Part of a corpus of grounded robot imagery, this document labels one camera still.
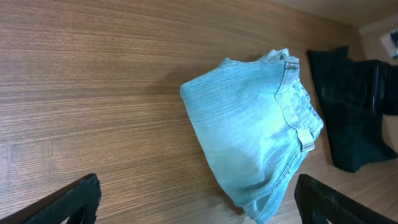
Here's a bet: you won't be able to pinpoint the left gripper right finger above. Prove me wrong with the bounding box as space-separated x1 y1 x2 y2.
294 174 397 224

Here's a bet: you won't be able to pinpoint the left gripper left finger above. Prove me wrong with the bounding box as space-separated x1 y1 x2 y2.
1 174 101 224

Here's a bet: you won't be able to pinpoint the light blue denim shorts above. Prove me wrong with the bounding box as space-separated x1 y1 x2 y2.
180 49 323 223

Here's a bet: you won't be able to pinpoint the dark folded garment on right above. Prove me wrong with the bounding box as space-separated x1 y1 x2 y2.
307 46 397 173

